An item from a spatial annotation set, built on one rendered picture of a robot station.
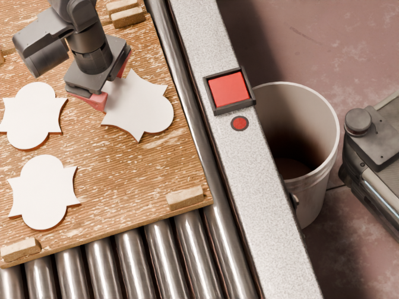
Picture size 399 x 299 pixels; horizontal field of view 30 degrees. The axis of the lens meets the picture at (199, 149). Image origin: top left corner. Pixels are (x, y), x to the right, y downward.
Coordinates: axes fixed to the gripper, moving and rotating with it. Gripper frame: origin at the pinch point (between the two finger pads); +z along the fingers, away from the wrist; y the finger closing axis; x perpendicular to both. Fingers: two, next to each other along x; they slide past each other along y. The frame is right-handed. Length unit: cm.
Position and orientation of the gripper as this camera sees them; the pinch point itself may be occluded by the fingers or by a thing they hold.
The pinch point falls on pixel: (107, 91)
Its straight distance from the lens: 125.9
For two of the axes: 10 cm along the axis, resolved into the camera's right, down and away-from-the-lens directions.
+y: -3.9, 8.3, -4.0
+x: 9.1, 3.0, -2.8
